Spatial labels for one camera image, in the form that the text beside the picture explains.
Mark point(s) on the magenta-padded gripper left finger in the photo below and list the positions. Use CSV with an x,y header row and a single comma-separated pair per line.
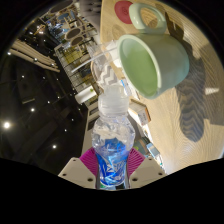
x,y
76,170

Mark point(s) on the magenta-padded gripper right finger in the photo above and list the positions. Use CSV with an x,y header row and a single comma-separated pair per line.
x,y
146,169

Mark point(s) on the clear bottle with blue label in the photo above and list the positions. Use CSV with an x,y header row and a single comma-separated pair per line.
x,y
112,150

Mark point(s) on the blue white tissue pack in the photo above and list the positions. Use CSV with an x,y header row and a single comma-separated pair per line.
x,y
153,150

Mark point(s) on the group of ceiling spotlights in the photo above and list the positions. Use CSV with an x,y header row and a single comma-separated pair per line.
x,y
6,125

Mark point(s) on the pale green mug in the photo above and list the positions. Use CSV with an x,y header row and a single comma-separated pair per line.
x,y
166,63

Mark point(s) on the clear plastic cup with straw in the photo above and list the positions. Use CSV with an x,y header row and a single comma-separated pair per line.
x,y
103,55

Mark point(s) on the group of dining chairs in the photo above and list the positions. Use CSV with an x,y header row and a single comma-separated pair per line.
x,y
71,33

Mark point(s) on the flat round red coaster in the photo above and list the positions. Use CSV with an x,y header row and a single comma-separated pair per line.
x,y
121,11

